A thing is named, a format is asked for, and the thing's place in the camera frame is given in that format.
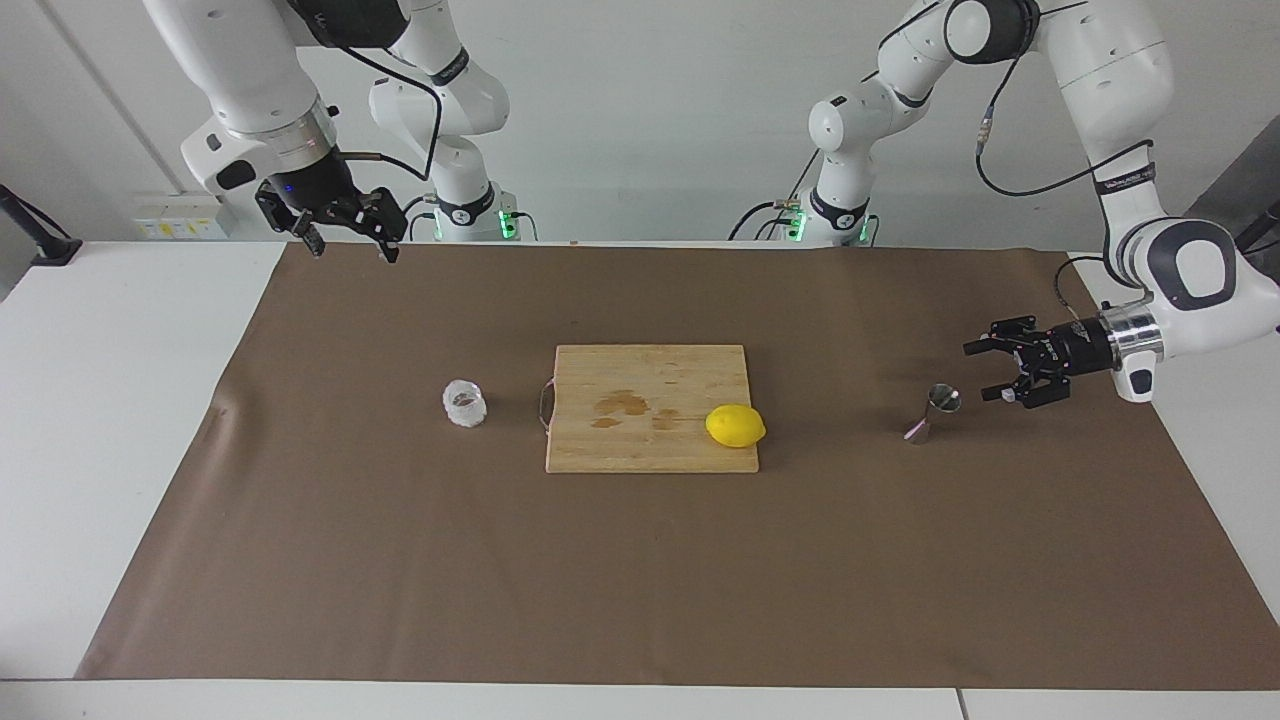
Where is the steel double jigger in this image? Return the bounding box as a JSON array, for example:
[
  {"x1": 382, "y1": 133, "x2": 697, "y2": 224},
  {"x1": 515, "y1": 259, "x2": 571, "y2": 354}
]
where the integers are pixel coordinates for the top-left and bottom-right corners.
[{"x1": 902, "y1": 384, "x2": 963, "y2": 445}]

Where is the small clear glass cup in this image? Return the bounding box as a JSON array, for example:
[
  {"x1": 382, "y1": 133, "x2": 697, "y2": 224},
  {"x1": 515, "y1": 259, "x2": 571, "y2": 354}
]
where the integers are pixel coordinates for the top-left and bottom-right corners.
[{"x1": 442, "y1": 379, "x2": 489, "y2": 429}]

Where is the yellow lemon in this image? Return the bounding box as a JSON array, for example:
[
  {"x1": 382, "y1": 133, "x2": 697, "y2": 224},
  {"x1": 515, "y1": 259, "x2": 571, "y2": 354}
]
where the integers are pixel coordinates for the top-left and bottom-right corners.
[{"x1": 705, "y1": 404, "x2": 768, "y2": 449}]

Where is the brown table mat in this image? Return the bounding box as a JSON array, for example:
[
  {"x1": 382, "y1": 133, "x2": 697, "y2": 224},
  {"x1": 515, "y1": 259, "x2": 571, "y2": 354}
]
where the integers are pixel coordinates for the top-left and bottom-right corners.
[{"x1": 75, "y1": 240, "x2": 1280, "y2": 691}]

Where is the wooden cutting board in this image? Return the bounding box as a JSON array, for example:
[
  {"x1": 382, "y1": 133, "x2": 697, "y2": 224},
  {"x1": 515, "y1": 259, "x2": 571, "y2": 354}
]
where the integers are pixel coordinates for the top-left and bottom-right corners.
[{"x1": 538, "y1": 344, "x2": 760, "y2": 475}]

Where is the black right base cable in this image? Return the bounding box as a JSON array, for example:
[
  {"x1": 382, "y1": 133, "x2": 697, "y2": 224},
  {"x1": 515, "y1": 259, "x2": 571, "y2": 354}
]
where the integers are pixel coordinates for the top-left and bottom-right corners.
[{"x1": 403, "y1": 193, "x2": 441, "y2": 242}]

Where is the black base cable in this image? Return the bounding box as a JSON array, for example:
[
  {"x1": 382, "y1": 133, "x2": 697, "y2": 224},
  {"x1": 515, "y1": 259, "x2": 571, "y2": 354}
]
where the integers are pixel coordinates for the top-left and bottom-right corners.
[
  {"x1": 728, "y1": 150, "x2": 823, "y2": 242},
  {"x1": 403, "y1": 193, "x2": 441, "y2": 242}
]

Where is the white wall socket box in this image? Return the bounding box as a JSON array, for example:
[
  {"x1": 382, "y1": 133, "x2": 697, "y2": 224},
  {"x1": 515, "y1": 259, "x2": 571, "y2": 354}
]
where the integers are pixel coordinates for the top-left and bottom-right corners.
[{"x1": 133, "y1": 193, "x2": 237, "y2": 241}]

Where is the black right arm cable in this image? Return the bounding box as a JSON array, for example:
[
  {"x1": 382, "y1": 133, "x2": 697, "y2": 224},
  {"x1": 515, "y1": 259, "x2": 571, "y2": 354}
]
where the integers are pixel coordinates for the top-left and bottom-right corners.
[{"x1": 335, "y1": 40, "x2": 443, "y2": 183}]

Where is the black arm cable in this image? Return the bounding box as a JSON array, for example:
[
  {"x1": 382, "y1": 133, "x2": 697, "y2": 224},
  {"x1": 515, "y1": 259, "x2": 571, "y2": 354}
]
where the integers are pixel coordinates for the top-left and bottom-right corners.
[
  {"x1": 975, "y1": 55, "x2": 1157, "y2": 198},
  {"x1": 335, "y1": 40, "x2": 443, "y2": 183}
]

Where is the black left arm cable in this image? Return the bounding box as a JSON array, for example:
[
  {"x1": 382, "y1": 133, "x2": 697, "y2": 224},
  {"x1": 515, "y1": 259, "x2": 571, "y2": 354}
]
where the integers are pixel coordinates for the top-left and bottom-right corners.
[{"x1": 975, "y1": 55, "x2": 1157, "y2": 198}]

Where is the black camera stand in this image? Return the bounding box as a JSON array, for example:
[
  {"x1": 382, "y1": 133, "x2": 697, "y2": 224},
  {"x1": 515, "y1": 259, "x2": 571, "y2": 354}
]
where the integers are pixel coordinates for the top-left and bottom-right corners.
[
  {"x1": 0, "y1": 183, "x2": 83, "y2": 267},
  {"x1": 1235, "y1": 200, "x2": 1280, "y2": 256}
]

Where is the black left base cable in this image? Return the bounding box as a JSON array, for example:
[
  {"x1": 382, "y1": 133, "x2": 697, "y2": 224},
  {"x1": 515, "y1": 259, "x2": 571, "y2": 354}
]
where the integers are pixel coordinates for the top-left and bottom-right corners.
[{"x1": 728, "y1": 150, "x2": 823, "y2": 242}]

